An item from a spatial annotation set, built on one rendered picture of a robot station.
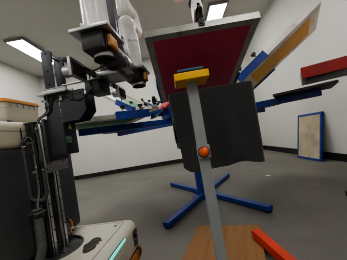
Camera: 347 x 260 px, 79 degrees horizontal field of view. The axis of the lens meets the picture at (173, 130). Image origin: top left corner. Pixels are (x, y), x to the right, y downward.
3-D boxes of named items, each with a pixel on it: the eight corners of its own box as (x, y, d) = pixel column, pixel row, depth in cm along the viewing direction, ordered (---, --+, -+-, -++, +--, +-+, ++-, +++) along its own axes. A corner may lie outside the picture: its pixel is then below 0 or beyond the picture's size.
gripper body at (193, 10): (188, 10, 116) (191, 26, 112) (188, -6, 106) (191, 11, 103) (201, 8, 115) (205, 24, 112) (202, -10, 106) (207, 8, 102)
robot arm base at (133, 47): (115, 70, 115) (111, 43, 116) (123, 77, 128) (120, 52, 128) (142, 65, 113) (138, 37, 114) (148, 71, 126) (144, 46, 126)
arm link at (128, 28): (118, 43, 117) (113, 15, 117) (129, 51, 129) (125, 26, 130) (133, 38, 114) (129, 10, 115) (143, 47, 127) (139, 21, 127)
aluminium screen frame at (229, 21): (261, 17, 103) (258, 11, 104) (144, 37, 104) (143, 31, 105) (230, 91, 178) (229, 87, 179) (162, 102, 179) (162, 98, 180)
